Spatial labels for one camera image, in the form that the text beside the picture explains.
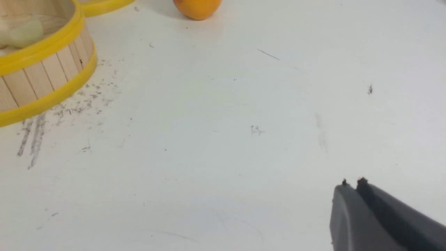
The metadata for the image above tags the yellow rimmed woven steamer lid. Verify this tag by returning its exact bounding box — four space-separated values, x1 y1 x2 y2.
78 0 135 17

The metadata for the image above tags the orange yellow toy pear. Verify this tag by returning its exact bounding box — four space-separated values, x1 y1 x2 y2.
172 0 222 21

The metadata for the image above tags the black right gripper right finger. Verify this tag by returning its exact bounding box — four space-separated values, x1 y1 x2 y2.
356 178 446 251

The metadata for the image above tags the pale green dumpling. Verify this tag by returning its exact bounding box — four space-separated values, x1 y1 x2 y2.
0 18 44 48

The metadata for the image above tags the yellow rimmed bamboo steamer tray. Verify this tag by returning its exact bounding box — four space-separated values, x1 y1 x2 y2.
0 0 98 127

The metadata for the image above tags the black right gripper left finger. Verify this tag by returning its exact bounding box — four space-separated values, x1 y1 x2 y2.
329 178 408 251

